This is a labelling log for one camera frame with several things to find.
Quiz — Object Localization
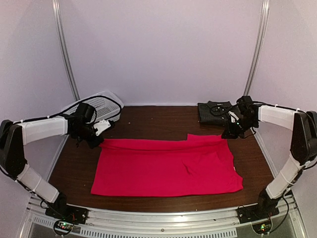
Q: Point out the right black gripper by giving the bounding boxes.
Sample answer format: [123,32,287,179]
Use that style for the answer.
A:
[221,116,258,139]

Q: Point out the black pinstriped shirt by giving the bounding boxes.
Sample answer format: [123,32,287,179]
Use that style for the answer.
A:
[198,101,233,126]

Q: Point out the red garment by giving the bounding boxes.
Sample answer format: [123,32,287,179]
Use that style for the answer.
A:
[91,134,243,197]

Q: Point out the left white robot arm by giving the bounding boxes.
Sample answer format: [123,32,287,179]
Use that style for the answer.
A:
[0,116,112,220]

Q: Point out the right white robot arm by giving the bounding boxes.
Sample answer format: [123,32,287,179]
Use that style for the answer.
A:
[221,101,317,200]

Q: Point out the white plastic laundry basket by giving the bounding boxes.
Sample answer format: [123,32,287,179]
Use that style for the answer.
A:
[62,91,124,123]

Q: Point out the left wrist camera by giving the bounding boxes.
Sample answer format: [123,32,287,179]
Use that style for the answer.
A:
[75,103,116,137]

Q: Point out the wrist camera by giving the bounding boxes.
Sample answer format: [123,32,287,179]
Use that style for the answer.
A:
[228,96,255,123]
[75,103,116,137]

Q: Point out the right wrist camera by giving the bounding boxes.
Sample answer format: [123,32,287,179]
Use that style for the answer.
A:
[228,96,255,123]

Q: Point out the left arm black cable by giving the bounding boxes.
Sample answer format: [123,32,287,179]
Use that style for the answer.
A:
[0,95,125,124]

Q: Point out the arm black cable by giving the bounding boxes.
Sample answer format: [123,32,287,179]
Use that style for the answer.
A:
[0,95,125,124]
[210,104,238,116]

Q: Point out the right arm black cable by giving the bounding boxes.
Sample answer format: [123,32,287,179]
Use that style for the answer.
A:
[210,104,238,116]

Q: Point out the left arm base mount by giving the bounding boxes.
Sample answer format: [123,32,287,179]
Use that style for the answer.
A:
[39,193,88,238]

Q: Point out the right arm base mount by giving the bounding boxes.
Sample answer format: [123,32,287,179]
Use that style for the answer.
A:
[235,189,292,236]

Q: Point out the right aluminium corner post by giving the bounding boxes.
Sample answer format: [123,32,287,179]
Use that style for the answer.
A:
[243,0,270,96]

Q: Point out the aluminium corner post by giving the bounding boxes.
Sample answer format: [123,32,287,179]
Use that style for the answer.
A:
[52,0,80,101]
[243,0,270,96]

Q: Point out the left aluminium corner post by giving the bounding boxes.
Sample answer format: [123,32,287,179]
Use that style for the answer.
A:
[52,0,80,101]

